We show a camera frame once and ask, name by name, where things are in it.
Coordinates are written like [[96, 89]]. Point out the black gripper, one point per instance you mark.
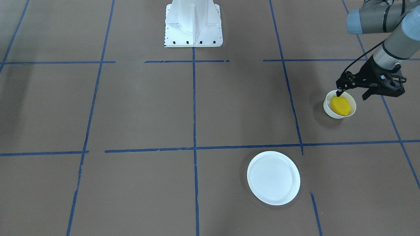
[[370, 71]]

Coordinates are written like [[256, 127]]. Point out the yellow lemon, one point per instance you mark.
[[340, 106]]

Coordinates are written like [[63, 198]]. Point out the white bowl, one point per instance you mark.
[[330, 112]]

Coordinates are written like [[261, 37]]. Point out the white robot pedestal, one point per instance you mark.
[[193, 23]]

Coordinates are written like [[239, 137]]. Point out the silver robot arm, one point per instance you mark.
[[401, 21]]

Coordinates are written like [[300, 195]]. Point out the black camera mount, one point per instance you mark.
[[389, 82]]

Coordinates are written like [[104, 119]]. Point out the white plate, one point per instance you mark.
[[273, 178]]

